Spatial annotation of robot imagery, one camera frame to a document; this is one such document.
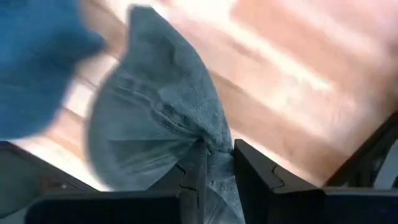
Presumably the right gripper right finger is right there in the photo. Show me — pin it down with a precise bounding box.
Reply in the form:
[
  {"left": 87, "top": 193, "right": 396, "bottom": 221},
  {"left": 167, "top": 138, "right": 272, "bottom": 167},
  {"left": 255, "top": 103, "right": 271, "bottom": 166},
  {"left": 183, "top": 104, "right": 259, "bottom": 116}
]
[{"left": 233, "top": 139, "right": 398, "bottom": 224}]

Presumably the olive green baseball cap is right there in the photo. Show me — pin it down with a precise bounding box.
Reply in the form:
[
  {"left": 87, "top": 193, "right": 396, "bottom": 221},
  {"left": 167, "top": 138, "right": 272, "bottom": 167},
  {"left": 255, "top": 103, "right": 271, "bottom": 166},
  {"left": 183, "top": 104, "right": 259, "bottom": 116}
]
[{"left": 86, "top": 4, "right": 246, "bottom": 224}]

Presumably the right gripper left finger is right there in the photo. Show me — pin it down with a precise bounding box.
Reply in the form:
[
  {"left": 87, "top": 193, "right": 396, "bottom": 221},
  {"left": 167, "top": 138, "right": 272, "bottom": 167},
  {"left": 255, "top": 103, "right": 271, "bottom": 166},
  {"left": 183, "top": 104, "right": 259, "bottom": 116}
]
[{"left": 24, "top": 139, "right": 208, "bottom": 224}]

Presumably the blue baseball cap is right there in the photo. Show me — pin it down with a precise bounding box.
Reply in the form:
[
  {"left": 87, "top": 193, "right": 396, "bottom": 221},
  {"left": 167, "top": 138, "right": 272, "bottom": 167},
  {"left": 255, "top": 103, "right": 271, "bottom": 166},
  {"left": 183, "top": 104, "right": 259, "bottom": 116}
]
[{"left": 0, "top": 0, "right": 108, "bottom": 141}]

